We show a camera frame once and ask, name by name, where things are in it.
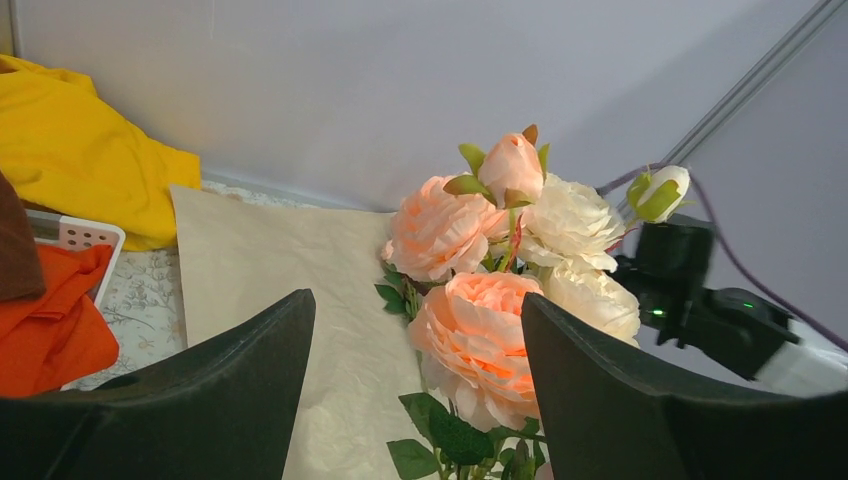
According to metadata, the floral patterned table mat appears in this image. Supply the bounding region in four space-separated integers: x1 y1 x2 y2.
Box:
72 181 311 390

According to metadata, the brown cloth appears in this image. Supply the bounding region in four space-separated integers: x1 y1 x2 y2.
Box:
1 175 46 302

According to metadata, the peach rose stem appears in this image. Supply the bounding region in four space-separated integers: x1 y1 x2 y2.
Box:
376 125 548 479

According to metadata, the beige kraft wrapping paper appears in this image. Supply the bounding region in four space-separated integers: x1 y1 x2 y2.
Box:
171 186 421 479

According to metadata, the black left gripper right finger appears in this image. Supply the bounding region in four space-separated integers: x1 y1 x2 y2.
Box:
521 294 847 480

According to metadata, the white plastic basket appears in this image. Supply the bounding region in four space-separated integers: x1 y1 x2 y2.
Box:
29 212 125 311

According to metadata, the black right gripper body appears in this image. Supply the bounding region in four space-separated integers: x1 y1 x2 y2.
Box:
612 213 716 348

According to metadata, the cream white rose stem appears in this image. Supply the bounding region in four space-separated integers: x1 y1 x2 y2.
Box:
516 164 694 349

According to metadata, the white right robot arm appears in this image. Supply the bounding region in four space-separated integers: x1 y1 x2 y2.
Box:
612 214 847 397

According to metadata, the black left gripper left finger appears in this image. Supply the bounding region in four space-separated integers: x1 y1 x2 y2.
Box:
1 289 316 479

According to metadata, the orange cloth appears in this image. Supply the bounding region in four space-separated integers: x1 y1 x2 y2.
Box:
1 245 119 398

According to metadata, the yellow cloth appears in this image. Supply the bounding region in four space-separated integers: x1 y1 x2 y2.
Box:
1 55 201 251

